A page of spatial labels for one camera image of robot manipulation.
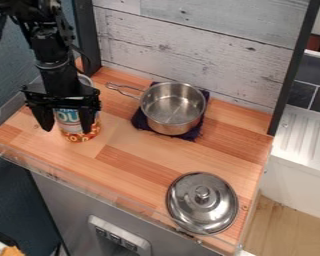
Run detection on dark blue cloth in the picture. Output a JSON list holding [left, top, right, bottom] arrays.
[[129, 81, 211, 143]]

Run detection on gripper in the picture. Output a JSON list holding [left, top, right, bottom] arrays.
[[19, 78, 103, 135]]

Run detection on white cabinet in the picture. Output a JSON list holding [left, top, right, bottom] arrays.
[[258, 103, 320, 223]]

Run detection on soup can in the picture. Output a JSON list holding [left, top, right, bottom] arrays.
[[51, 73, 103, 144]]

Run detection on silver lid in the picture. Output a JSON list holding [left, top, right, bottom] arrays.
[[165, 171, 241, 236]]

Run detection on silver pot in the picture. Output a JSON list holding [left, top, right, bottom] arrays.
[[105, 81, 209, 136]]

